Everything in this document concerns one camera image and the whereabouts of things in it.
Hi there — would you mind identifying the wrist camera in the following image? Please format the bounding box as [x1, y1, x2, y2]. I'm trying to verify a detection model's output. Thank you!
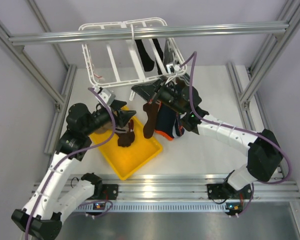
[93, 86, 116, 106]
[165, 62, 182, 75]

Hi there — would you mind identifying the brown sock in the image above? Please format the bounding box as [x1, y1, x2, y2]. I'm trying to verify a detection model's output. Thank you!
[143, 101, 161, 139]
[115, 119, 135, 148]

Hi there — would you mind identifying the slotted cable duct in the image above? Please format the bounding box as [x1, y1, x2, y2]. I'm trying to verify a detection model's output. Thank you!
[75, 202, 243, 213]

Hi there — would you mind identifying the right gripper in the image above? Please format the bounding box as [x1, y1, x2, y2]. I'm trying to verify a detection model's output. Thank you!
[133, 76, 187, 116]

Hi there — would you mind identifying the grey sock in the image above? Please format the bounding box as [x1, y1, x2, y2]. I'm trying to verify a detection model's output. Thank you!
[163, 38, 180, 67]

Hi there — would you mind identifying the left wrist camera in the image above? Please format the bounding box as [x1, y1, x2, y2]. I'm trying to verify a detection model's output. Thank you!
[93, 86, 116, 106]

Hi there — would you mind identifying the navy orange underwear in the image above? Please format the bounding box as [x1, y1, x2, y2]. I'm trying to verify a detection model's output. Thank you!
[154, 104, 185, 141]

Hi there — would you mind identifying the black sock right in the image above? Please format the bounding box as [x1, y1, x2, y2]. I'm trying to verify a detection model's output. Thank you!
[151, 37, 166, 76]

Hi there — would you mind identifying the white clip drying hanger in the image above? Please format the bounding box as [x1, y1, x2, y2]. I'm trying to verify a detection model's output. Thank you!
[78, 16, 187, 102]

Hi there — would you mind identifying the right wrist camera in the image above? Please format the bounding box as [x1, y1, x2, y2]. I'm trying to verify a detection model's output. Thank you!
[165, 62, 182, 75]

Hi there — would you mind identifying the aluminium crossbar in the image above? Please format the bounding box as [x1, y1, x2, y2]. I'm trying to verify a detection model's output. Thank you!
[8, 21, 289, 46]

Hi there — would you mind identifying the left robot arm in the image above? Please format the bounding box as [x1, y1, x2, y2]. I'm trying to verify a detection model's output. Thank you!
[11, 100, 137, 240]

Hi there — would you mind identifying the black sock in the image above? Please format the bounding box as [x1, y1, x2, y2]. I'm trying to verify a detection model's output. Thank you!
[151, 37, 166, 76]
[134, 39, 155, 72]

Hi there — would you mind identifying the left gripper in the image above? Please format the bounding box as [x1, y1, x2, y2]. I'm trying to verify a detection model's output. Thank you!
[83, 99, 136, 136]

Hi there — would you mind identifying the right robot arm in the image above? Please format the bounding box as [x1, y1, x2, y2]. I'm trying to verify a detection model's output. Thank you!
[131, 78, 284, 199]

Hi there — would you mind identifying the black sock left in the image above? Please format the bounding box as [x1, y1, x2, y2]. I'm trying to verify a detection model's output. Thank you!
[134, 39, 155, 72]

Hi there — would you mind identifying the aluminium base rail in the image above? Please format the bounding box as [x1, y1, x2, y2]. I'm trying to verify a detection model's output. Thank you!
[29, 173, 300, 201]

